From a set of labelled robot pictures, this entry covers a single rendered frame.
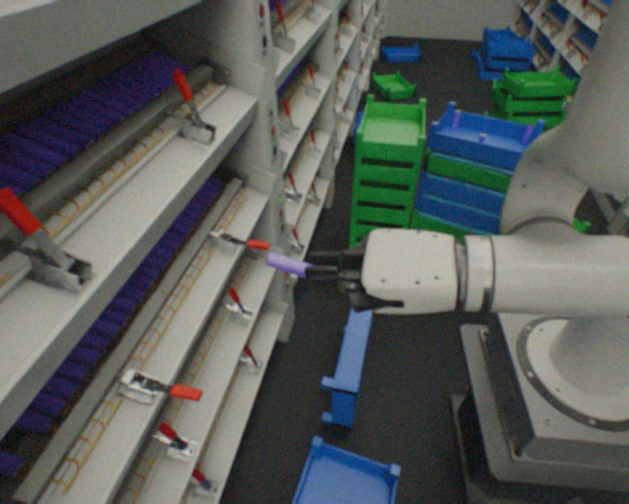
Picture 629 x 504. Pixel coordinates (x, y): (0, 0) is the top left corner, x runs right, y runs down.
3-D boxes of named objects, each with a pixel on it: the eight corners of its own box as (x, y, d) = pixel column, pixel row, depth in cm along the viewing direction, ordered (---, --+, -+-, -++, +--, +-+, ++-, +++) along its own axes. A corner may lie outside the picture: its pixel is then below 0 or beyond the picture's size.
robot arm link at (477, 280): (487, 217, 42) (458, 218, 43) (497, 273, 36) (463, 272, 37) (478, 271, 48) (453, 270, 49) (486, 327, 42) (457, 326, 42)
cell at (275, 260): (264, 266, 46) (315, 283, 47) (269, 253, 46) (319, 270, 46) (267, 262, 48) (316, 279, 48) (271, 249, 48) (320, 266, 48)
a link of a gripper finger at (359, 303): (424, 281, 42) (387, 258, 45) (373, 321, 39) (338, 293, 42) (424, 288, 42) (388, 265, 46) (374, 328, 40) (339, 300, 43)
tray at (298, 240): (326, 189, 159) (338, 162, 149) (288, 297, 116) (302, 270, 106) (281, 168, 156) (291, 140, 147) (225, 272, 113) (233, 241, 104)
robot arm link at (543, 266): (487, 214, 42) (498, 276, 36) (625, 213, 39) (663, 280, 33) (478, 267, 48) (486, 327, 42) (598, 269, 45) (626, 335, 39)
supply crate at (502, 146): (536, 144, 123) (546, 120, 118) (525, 172, 111) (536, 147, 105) (445, 124, 134) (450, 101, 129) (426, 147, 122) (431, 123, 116)
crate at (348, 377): (370, 334, 118) (344, 329, 119) (376, 291, 104) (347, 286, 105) (352, 430, 96) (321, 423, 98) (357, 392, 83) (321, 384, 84)
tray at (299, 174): (326, 145, 145) (340, 112, 135) (283, 249, 102) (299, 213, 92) (277, 122, 143) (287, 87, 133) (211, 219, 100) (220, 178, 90)
